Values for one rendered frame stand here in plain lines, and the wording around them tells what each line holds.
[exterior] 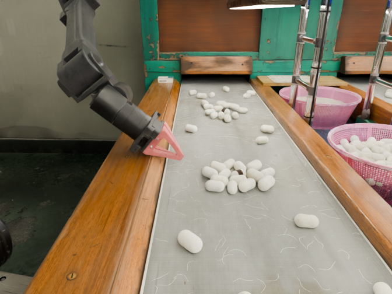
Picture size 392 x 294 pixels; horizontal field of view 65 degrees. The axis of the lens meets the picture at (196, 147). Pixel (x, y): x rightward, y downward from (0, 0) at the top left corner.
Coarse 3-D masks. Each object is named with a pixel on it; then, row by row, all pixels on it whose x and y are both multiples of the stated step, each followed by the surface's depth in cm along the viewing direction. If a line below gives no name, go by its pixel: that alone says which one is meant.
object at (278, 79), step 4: (268, 76) 130; (272, 76) 130; (276, 76) 130; (280, 76) 130; (284, 76) 130; (288, 76) 130; (300, 76) 130; (304, 76) 130; (308, 76) 130; (272, 80) 122; (276, 80) 122; (280, 80) 122; (284, 80) 122; (288, 80) 122; (304, 80) 122; (308, 80) 122
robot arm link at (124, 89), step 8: (88, 56) 55; (96, 56) 57; (96, 64) 55; (104, 64) 58; (104, 72) 56; (104, 80) 56; (112, 80) 64; (64, 88) 56; (96, 88) 58; (120, 88) 62; (128, 88) 66; (72, 96) 57; (80, 96) 57; (128, 96) 64
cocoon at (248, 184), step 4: (244, 180) 54; (248, 180) 54; (252, 180) 54; (240, 184) 53; (244, 184) 53; (248, 184) 53; (252, 184) 53; (240, 188) 53; (244, 188) 53; (248, 188) 53; (252, 188) 54
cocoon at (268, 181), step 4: (268, 176) 54; (260, 180) 54; (264, 180) 53; (268, 180) 54; (272, 180) 54; (260, 184) 53; (264, 184) 53; (268, 184) 53; (272, 184) 54; (260, 188) 53; (264, 188) 53; (268, 188) 53
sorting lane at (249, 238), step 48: (192, 96) 115; (240, 96) 115; (192, 144) 73; (240, 144) 73; (288, 144) 73; (192, 192) 54; (240, 192) 54; (288, 192) 54; (240, 240) 42; (288, 240) 42; (336, 240) 42; (144, 288) 35; (192, 288) 35; (240, 288) 35; (288, 288) 35; (336, 288) 35
